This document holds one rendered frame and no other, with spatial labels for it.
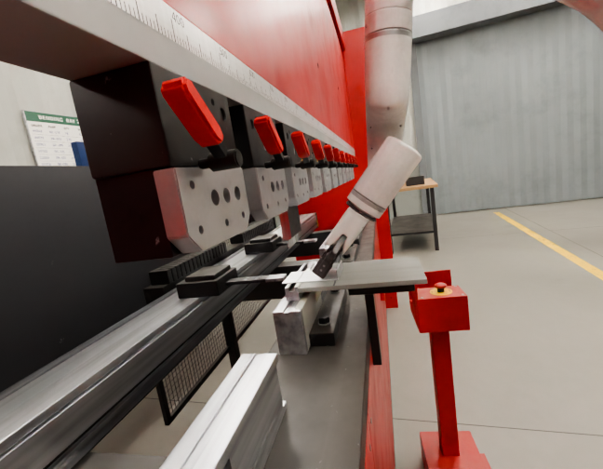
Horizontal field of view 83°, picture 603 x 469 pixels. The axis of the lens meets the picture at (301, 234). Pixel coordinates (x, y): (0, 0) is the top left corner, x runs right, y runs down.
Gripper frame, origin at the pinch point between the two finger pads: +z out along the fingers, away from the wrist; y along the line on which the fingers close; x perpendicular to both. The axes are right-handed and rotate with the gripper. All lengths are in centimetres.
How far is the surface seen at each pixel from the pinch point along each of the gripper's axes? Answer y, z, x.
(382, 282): 8.0, -6.7, 11.5
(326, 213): -216, 31, -17
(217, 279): 4.0, 16.6, -19.0
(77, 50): 53, -21, -25
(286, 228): 4.0, -3.5, -11.5
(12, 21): 58, -21, -24
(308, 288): 8.0, 3.5, -0.2
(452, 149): -718, -137, 107
